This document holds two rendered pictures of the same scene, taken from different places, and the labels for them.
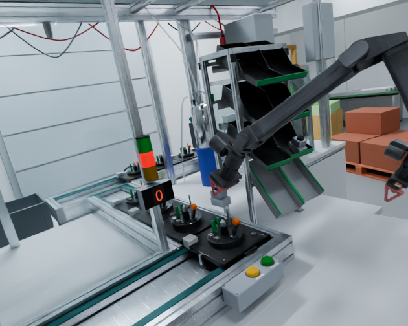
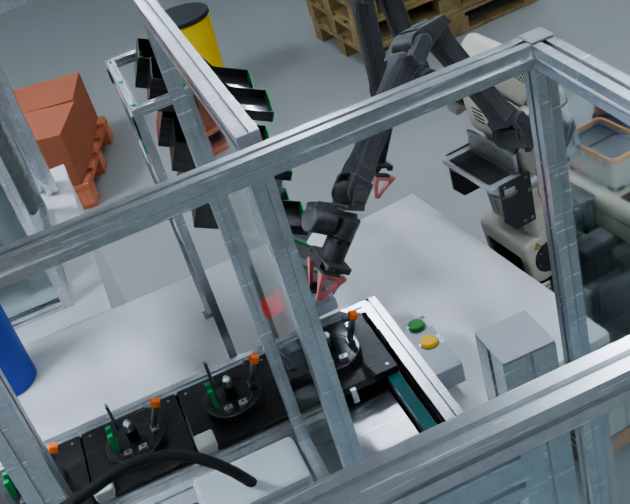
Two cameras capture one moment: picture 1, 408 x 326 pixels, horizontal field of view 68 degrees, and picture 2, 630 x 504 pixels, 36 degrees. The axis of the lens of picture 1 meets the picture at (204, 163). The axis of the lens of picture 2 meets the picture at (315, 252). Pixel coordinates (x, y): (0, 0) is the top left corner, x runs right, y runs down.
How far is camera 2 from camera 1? 1.86 m
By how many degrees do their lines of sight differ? 61
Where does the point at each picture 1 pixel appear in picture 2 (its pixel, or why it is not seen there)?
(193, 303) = (451, 402)
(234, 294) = (457, 364)
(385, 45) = (436, 32)
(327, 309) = (483, 321)
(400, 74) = (453, 55)
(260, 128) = (368, 169)
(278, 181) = not seen: hidden behind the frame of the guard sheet
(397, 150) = not seen: hidden behind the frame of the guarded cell
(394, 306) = (503, 277)
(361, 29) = not seen: outside the picture
